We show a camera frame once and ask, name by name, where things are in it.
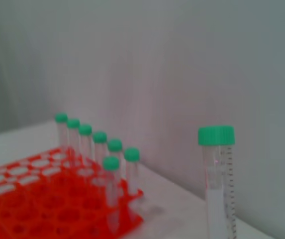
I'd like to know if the green capped clear test tube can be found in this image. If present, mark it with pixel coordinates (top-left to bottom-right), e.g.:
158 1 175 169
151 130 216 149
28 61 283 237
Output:
67 119 81 162
107 138 123 180
124 147 141 197
93 131 107 180
197 125 237 239
78 124 93 170
54 112 69 155
102 156 120 232

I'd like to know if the orange plastic test tube rack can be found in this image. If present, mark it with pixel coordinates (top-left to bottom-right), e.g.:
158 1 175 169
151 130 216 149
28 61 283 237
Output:
0 146 145 239

